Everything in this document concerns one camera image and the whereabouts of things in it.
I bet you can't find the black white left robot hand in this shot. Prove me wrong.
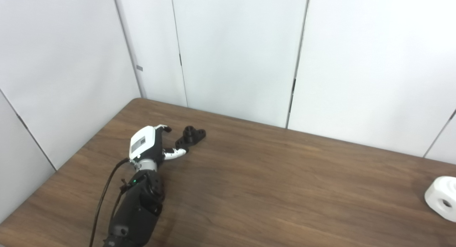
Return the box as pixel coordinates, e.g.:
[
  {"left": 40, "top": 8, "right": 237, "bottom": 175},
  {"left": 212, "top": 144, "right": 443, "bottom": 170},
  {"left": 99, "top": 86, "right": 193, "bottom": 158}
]
[{"left": 128, "top": 124, "right": 188, "bottom": 165}]

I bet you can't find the black flanged holder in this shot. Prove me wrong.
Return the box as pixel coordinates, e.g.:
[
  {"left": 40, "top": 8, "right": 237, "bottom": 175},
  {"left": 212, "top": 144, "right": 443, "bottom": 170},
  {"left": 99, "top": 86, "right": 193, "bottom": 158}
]
[{"left": 175, "top": 126, "right": 206, "bottom": 152}]

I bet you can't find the round white piece with holes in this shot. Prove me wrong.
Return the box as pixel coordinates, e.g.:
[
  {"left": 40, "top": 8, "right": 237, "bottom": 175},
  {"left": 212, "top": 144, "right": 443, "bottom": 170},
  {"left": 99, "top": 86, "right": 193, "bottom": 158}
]
[{"left": 424, "top": 176, "right": 456, "bottom": 222}]

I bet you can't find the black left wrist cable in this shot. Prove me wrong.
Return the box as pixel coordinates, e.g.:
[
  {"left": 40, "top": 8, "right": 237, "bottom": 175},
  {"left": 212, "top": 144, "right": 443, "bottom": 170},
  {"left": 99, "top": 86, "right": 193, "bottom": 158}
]
[{"left": 89, "top": 157, "right": 130, "bottom": 247}]

